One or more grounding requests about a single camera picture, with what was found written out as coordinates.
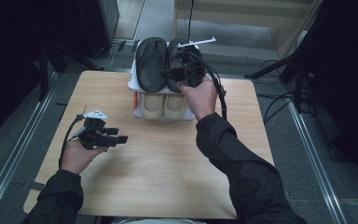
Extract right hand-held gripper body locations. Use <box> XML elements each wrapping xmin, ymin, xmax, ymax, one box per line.
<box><xmin>173</xmin><ymin>36</ymin><xmax>217</xmax><ymax>89</ymax></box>

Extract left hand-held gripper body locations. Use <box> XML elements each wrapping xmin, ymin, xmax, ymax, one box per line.
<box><xmin>77</xmin><ymin>109</ymin><xmax>119</xmax><ymax>150</ymax></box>

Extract black sandal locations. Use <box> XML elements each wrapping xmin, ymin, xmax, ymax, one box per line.
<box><xmin>135</xmin><ymin>36</ymin><xmax>169</xmax><ymax>93</ymax></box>
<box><xmin>166</xmin><ymin>37</ymin><xmax>200</xmax><ymax>94</ymax></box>

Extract cream clog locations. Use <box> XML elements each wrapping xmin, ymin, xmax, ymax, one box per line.
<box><xmin>139</xmin><ymin>92</ymin><xmax>166</xmax><ymax>120</ymax></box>
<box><xmin>163</xmin><ymin>92</ymin><xmax>188</xmax><ymax>120</ymax></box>

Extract white shoe rack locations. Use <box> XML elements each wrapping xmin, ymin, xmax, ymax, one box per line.
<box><xmin>128</xmin><ymin>40</ymin><xmax>201</xmax><ymax>121</ymax></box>

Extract person's left hand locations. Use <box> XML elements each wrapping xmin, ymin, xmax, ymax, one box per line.
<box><xmin>60</xmin><ymin>138</ymin><xmax>108</xmax><ymax>175</ymax></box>

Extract person's right hand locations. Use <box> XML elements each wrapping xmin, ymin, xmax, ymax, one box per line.
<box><xmin>176</xmin><ymin>75</ymin><xmax>219</xmax><ymax>121</ymax></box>

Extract grey tape piece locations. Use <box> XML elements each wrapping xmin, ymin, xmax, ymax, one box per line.
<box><xmin>22</xmin><ymin>181</ymin><xmax>46</xmax><ymax>192</ymax></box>

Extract black metal stand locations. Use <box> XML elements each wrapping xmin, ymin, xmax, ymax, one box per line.
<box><xmin>38</xmin><ymin>41</ymin><xmax>106</xmax><ymax>101</ymax></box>

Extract dark cabinet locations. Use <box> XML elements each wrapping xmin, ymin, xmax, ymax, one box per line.
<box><xmin>77</xmin><ymin>0</ymin><xmax>120</xmax><ymax>59</ymax></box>

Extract black tripod stand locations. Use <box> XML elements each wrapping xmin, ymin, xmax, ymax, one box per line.
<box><xmin>244</xmin><ymin>52</ymin><xmax>312</xmax><ymax>114</ymax></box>

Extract dark curtain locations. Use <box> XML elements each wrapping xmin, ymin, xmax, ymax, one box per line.
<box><xmin>0</xmin><ymin>0</ymin><xmax>87</xmax><ymax>146</ymax></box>
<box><xmin>304</xmin><ymin>0</ymin><xmax>358</xmax><ymax>188</ymax></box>

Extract left hand-held gripper cable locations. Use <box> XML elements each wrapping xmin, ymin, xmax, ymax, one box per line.
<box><xmin>58</xmin><ymin>114</ymin><xmax>90</xmax><ymax>171</ymax></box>

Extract hand-held gripper cable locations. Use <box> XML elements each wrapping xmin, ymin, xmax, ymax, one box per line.
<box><xmin>58</xmin><ymin>114</ymin><xmax>90</xmax><ymax>171</ymax></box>
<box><xmin>187</xmin><ymin>50</ymin><xmax>227</xmax><ymax>120</ymax></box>

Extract right hand-held gripper cable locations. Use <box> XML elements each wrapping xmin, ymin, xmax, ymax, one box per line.
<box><xmin>187</xmin><ymin>50</ymin><xmax>227</xmax><ymax>120</ymax></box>

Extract hanging black cable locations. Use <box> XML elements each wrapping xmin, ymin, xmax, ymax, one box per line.
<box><xmin>185</xmin><ymin>0</ymin><xmax>196</xmax><ymax>41</ymax></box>

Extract white floor cable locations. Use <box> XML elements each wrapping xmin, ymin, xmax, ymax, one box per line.
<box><xmin>89</xmin><ymin>45</ymin><xmax>119</xmax><ymax>68</ymax></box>

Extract metal floor rail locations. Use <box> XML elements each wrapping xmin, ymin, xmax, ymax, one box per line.
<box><xmin>287</xmin><ymin>102</ymin><xmax>349</xmax><ymax>224</ymax></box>
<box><xmin>0</xmin><ymin>71</ymin><xmax>60</xmax><ymax>217</ymax></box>

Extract black floor cables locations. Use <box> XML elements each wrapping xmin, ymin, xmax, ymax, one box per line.
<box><xmin>255</xmin><ymin>59</ymin><xmax>296</xmax><ymax>125</ymax></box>

